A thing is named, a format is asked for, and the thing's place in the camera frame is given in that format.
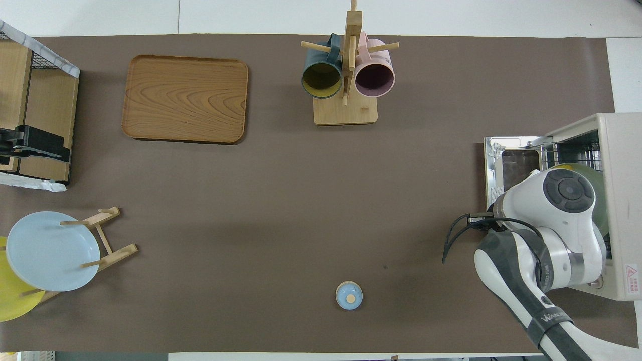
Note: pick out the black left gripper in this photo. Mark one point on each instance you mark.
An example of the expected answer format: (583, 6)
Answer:
(37, 140)

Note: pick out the glass oven door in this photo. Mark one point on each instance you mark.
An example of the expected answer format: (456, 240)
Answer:
(516, 163)

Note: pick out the pale green plate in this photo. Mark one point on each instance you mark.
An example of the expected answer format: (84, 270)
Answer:
(601, 200)

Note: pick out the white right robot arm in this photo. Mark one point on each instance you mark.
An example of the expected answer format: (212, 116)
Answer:
(531, 200)

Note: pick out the cream toaster oven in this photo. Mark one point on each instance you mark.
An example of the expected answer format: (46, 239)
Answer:
(624, 210)

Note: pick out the wooden two-tier shelf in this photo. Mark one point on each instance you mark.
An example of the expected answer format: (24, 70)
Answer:
(50, 110)

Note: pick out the light blue plate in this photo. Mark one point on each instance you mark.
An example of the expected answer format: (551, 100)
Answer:
(50, 250)

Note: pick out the wooden plate rack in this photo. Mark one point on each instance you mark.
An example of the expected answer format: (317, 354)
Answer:
(118, 253)

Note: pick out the wooden serving tray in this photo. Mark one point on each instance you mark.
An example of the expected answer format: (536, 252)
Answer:
(185, 98)

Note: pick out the yellow plate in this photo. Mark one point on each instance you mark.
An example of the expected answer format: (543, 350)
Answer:
(12, 301)

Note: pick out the brown table mat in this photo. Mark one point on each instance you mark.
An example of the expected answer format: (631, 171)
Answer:
(251, 200)

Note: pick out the dark teal mug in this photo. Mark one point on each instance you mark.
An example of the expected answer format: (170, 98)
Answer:
(321, 80)

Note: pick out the wooden mug tree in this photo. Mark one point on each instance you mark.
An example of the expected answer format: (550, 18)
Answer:
(346, 113)

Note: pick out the pink mug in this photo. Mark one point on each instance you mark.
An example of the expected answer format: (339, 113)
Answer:
(374, 77)

